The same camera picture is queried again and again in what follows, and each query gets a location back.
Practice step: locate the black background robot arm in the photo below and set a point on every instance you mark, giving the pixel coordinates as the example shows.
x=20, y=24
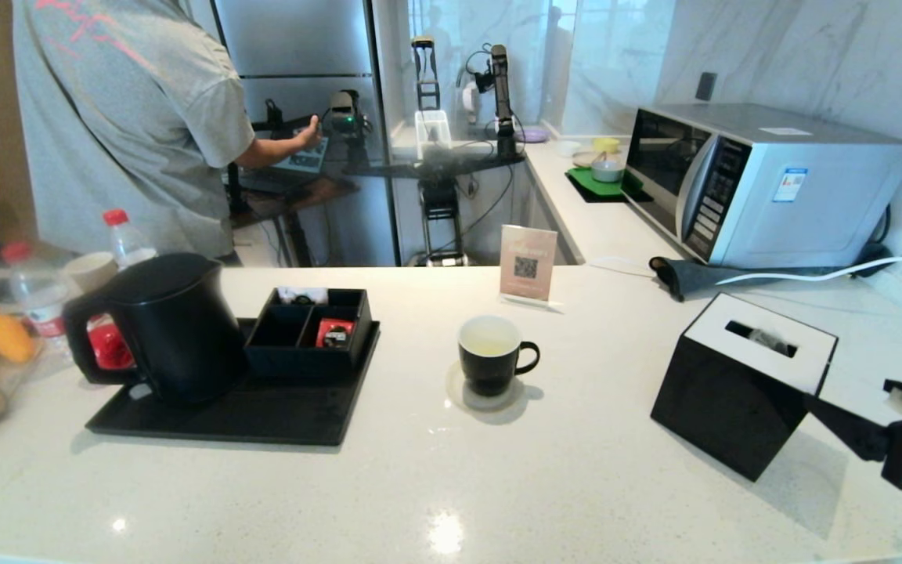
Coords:
x=502, y=94

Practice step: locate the black serving tray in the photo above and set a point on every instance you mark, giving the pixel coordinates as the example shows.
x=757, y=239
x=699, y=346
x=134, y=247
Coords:
x=279, y=415

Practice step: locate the black compartment organizer box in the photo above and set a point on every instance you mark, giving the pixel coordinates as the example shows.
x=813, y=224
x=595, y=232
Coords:
x=283, y=364

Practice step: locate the QR code sign stand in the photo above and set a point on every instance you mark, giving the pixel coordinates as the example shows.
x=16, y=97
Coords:
x=528, y=258

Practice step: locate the orange fruit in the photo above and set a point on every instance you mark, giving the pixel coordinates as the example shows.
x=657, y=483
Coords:
x=6, y=337

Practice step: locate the silver microwave oven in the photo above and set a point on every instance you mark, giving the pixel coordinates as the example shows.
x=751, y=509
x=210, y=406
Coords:
x=811, y=204

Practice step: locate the person in grey t-shirt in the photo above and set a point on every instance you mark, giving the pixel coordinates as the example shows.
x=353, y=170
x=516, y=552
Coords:
x=130, y=117

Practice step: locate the yellow bowl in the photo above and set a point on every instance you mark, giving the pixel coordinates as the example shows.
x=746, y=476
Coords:
x=606, y=145

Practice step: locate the red round disc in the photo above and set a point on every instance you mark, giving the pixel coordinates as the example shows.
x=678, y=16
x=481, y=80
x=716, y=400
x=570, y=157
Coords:
x=110, y=345

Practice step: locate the black electric kettle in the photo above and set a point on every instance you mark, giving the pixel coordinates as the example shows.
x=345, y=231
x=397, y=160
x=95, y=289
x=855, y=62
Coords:
x=177, y=329

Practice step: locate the clear water bottle red cap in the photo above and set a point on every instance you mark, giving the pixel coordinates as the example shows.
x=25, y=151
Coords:
x=126, y=243
x=36, y=298

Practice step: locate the round translucent coaster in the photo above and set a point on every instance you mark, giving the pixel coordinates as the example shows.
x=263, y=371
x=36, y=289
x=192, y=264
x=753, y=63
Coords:
x=499, y=403

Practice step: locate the dark wall outlet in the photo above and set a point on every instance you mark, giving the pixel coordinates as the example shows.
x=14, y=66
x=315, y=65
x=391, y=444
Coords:
x=705, y=87

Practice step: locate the silver refrigerator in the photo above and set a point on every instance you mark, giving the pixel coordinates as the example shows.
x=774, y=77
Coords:
x=302, y=47

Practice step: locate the small white bowl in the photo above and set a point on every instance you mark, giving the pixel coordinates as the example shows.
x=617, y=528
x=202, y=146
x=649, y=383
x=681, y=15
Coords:
x=568, y=147

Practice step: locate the grey bowl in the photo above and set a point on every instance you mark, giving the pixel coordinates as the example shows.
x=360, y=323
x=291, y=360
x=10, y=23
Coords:
x=606, y=172

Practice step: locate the green mat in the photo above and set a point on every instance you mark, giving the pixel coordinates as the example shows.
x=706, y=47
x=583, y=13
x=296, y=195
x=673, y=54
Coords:
x=588, y=186

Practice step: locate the black upright stand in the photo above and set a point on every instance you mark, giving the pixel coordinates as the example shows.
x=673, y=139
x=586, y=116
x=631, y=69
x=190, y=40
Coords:
x=424, y=78

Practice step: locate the camera on tripod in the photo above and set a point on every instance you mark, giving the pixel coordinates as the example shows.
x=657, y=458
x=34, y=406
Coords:
x=345, y=110

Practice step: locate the red sachet packet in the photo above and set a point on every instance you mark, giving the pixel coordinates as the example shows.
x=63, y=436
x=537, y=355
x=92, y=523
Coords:
x=333, y=329

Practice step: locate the black tissue box white top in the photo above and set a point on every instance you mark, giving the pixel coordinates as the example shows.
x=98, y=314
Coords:
x=733, y=407

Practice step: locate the black mug white inside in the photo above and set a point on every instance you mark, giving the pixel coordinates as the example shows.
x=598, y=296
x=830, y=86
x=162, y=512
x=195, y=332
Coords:
x=490, y=372

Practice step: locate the beige paper cup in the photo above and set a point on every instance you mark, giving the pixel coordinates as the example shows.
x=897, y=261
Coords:
x=91, y=270

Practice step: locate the dark foil packet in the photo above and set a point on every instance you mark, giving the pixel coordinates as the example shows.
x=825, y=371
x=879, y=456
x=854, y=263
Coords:
x=770, y=339

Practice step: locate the brown wooden desk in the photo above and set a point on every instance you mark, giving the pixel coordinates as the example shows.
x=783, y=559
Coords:
x=318, y=192

